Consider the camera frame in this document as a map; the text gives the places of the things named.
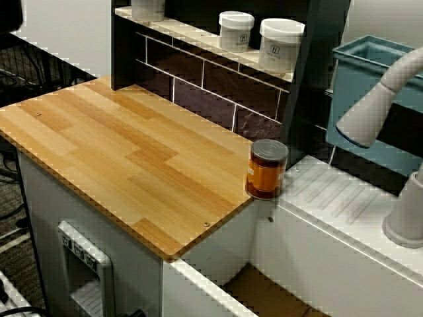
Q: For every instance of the orange soup can silver lid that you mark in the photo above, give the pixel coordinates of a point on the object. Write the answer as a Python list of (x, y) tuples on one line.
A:
[(266, 171)]

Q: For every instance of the white toy sink unit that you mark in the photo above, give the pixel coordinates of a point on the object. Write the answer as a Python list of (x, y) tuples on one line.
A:
[(314, 237)]

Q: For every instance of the wooden countertop board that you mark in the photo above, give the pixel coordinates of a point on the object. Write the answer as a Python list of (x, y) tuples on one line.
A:
[(125, 148)]

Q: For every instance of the white plastic jar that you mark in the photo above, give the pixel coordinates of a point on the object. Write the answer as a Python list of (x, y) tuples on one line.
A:
[(235, 33), (279, 49), (147, 10)]

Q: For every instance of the cream shelf board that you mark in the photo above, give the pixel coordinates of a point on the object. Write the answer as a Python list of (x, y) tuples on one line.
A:
[(185, 28)]

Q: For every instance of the black upright panel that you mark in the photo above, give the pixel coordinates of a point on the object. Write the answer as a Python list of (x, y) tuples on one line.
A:
[(314, 66)]

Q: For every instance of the black shelf side panel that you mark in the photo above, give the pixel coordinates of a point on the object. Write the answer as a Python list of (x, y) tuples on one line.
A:
[(122, 49)]

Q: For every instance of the brown cardboard sheet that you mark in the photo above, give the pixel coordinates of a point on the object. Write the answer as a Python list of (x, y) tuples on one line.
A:
[(264, 294)]

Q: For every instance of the grey toy dishwasher panel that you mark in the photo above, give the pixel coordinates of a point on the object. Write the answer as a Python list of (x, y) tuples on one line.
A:
[(99, 264)]

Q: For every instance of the blue plastic bin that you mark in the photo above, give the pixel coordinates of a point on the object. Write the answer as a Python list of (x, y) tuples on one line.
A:
[(360, 99)]

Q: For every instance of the grey curved toy faucet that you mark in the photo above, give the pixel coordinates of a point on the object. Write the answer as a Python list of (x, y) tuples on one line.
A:
[(370, 119)]

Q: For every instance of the white kitchen cabinet body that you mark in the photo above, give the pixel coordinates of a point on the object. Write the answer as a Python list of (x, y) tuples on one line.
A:
[(43, 204)]

